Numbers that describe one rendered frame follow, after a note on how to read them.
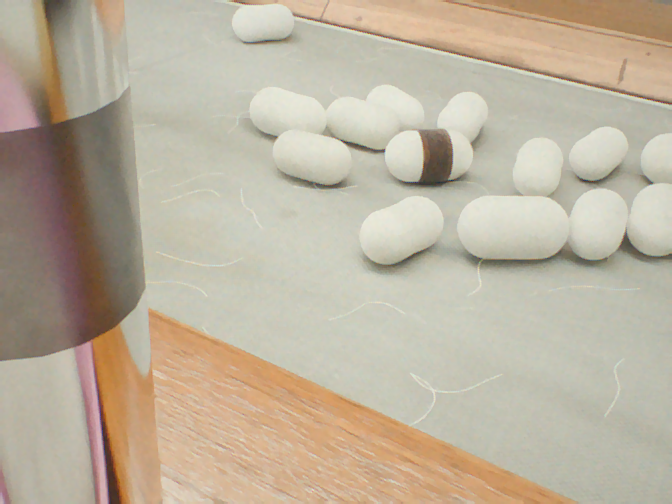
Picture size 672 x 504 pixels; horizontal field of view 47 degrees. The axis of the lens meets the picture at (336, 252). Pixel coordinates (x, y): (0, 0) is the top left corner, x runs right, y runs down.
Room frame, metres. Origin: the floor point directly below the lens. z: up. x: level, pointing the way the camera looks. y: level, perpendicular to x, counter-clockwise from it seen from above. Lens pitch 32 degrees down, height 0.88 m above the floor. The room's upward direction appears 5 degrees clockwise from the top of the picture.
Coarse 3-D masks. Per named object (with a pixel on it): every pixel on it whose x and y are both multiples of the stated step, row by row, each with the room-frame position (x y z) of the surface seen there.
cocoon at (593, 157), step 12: (600, 132) 0.30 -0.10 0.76; (612, 132) 0.30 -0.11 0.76; (576, 144) 0.29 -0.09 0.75; (588, 144) 0.28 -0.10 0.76; (600, 144) 0.28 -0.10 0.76; (612, 144) 0.29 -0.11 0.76; (624, 144) 0.29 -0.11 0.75; (576, 156) 0.28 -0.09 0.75; (588, 156) 0.28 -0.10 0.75; (600, 156) 0.28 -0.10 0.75; (612, 156) 0.28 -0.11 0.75; (624, 156) 0.29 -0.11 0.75; (576, 168) 0.28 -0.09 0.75; (588, 168) 0.28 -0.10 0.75; (600, 168) 0.28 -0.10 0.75; (612, 168) 0.28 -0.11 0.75; (588, 180) 0.28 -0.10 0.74
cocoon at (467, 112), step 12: (456, 96) 0.33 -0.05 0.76; (468, 96) 0.32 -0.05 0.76; (480, 96) 0.33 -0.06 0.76; (444, 108) 0.31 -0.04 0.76; (456, 108) 0.31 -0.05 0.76; (468, 108) 0.31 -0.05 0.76; (480, 108) 0.32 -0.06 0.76; (444, 120) 0.31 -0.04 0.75; (456, 120) 0.30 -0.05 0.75; (468, 120) 0.30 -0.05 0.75; (480, 120) 0.31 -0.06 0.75; (468, 132) 0.30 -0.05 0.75
